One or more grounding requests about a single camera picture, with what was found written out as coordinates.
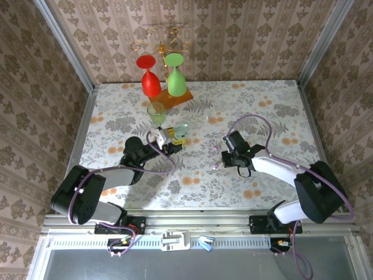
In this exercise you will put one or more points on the mint green charging case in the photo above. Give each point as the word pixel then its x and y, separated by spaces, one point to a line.
pixel 182 134

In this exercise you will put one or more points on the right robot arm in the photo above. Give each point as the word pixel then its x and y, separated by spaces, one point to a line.
pixel 277 167

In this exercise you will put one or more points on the right arm base wiring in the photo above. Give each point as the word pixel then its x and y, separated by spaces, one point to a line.
pixel 281 243

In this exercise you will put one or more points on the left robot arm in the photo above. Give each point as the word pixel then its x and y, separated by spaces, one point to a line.
pixel 116 176

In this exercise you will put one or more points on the left arm base wiring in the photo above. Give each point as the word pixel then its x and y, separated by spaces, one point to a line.
pixel 125 241

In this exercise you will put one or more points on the clear green drinking glass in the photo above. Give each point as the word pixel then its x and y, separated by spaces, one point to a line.
pixel 157 118

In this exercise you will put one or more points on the orange rack base board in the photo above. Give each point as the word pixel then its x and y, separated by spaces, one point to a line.
pixel 175 100

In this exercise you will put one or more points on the opaque green wine glass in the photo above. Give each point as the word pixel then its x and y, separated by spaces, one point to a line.
pixel 176 83

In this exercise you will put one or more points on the red wine glass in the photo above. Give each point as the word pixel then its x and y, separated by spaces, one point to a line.
pixel 151 83

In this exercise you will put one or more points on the blue plastic clip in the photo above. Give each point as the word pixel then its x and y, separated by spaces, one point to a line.
pixel 206 245

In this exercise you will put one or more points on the grey metal panel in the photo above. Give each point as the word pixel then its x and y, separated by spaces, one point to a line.
pixel 189 265

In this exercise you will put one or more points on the aluminium table side rail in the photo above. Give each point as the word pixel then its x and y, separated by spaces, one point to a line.
pixel 84 122
pixel 314 122

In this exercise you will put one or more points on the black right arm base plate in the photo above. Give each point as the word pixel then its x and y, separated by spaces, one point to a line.
pixel 256 224

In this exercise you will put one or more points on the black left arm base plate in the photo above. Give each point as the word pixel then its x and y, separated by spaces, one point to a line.
pixel 140 224

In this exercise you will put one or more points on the aluminium mounting rail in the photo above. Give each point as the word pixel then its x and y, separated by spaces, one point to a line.
pixel 198 221

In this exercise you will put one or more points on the white plastic bracket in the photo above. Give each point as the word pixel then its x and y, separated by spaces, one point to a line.
pixel 175 240

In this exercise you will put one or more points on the aluminium frame post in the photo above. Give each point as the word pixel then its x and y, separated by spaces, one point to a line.
pixel 67 46
pixel 323 41

